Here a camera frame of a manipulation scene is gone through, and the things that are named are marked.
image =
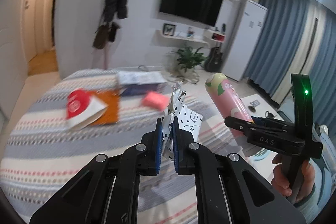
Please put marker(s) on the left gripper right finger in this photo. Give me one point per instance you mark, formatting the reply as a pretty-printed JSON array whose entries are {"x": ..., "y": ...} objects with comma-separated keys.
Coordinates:
[{"x": 229, "y": 189}]

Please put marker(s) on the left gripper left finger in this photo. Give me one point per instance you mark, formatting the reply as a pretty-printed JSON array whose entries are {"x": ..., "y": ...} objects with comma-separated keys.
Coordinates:
[{"x": 106, "y": 189}]

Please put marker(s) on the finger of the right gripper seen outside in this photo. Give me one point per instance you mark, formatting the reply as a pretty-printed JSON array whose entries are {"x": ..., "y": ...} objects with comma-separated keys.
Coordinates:
[{"x": 247, "y": 128}]

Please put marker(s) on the pink snack can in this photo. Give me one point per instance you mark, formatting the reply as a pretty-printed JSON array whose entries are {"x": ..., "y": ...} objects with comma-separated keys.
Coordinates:
[{"x": 226, "y": 98}]

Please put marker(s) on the white patterned paper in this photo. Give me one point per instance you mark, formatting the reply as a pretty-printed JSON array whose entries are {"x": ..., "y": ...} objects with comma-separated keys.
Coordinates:
[{"x": 188, "y": 120}]

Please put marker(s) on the red white paper cup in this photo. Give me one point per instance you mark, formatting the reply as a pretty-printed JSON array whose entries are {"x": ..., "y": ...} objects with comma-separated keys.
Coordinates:
[{"x": 83, "y": 108}]

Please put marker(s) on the orange snack wrapper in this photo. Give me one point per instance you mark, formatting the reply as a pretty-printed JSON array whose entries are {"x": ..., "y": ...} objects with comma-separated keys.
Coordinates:
[{"x": 112, "y": 99}]

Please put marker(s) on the pink plastic packet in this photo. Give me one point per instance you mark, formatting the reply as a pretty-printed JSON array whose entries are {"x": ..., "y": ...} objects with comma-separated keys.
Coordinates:
[{"x": 155, "y": 100}]

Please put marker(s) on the white blue milk carton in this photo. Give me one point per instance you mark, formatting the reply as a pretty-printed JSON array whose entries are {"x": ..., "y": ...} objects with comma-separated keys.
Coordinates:
[{"x": 139, "y": 83}]

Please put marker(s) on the right hand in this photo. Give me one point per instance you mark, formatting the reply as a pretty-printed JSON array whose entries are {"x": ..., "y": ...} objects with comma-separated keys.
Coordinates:
[{"x": 281, "y": 183}]

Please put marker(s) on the black guitar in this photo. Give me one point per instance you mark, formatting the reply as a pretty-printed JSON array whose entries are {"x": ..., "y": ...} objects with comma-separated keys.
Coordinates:
[{"x": 214, "y": 61}]

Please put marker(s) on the striped woven table cloth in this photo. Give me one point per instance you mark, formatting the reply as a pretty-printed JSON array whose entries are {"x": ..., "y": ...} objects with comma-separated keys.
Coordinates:
[{"x": 42, "y": 154}]

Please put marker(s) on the green potted plant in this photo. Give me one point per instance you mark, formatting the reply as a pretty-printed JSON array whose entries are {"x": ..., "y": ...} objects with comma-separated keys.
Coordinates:
[{"x": 188, "y": 58}]

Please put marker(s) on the red white cubby box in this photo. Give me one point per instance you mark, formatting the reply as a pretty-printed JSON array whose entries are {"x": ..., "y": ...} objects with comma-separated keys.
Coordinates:
[{"x": 214, "y": 35}]

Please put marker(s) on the blue curtain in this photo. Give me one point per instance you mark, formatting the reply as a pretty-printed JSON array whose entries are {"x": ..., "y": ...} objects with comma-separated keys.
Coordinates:
[{"x": 298, "y": 36}]

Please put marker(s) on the white refrigerator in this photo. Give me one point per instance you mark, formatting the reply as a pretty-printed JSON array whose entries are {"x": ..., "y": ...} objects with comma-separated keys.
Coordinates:
[{"x": 243, "y": 40}]

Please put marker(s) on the framed butterfly picture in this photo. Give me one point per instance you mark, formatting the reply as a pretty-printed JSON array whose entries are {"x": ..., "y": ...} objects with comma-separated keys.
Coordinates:
[{"x": 168, "y": 29}]

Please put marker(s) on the pink coat stand pole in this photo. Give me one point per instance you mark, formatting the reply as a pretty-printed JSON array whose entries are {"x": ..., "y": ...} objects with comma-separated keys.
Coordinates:
[{"x": 106, "y": 57}]

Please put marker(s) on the brown hanging bag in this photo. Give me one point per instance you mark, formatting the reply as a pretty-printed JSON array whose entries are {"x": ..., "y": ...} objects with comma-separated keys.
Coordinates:
[{"x": 101, "y": 37}]

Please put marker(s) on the small black hanging bag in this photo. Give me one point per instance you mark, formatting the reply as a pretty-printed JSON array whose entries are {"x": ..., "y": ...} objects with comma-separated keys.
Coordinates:
[{"x": 113, "y": 31}]

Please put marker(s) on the white lower wall shelf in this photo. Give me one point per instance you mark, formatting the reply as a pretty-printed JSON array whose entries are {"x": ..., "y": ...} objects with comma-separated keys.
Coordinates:
[{"x": 159, "y": 32}]

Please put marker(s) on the black wall television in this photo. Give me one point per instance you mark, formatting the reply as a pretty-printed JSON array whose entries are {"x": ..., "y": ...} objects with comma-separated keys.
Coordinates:
[{"x": 202, "y": 11}]

